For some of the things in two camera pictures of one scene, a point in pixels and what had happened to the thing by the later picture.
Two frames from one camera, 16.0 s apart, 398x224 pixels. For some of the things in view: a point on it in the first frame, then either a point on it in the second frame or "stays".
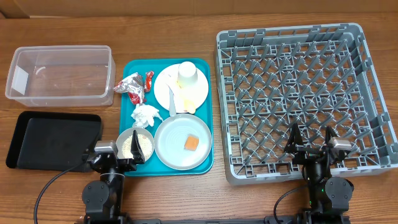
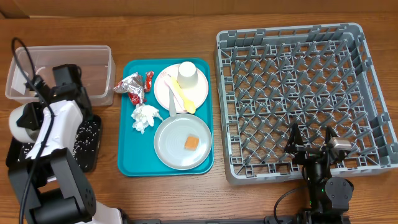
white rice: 144,144 → 86,141
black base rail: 337,220 stays
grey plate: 183,142 stays
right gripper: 294,144 stays
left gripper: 129,164 → 32,109
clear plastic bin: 62,76 stays
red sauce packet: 148,78 stays
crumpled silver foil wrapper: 133,85 stays
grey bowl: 123,144 → 18,132
